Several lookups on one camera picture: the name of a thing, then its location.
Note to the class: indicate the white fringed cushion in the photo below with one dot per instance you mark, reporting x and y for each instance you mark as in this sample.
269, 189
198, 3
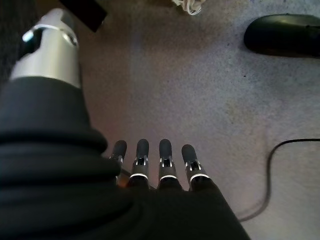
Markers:
187, 6

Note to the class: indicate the dark robot left hand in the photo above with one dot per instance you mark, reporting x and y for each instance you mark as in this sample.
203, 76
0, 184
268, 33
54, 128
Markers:
75, 200

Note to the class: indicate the black oval object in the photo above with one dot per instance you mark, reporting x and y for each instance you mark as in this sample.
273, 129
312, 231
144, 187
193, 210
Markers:
282, 35

